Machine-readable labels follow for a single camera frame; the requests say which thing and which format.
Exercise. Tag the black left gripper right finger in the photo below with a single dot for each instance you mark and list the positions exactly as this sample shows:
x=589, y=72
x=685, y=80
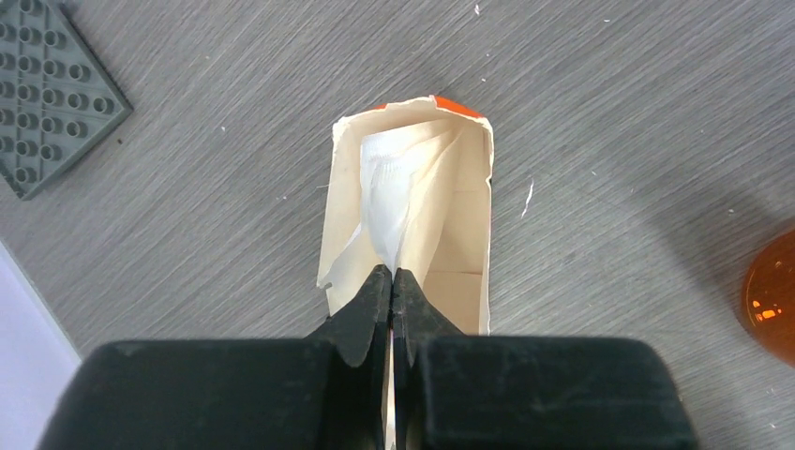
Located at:
x=455, y=391

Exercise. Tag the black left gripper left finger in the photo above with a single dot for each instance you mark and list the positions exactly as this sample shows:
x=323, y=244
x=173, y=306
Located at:
x=322, y=391

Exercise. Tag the coffee paper filter box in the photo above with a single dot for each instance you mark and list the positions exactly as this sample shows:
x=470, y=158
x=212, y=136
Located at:
x=457, y=281

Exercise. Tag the white paper coffee filter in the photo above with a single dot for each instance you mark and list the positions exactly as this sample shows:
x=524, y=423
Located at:
x=408, y=177

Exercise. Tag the amber glass carafe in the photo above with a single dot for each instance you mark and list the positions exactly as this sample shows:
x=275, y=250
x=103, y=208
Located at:
x=767, y=298

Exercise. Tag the dark grey studded plate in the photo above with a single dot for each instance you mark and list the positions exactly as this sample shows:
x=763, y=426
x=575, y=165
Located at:
x=57, y=100

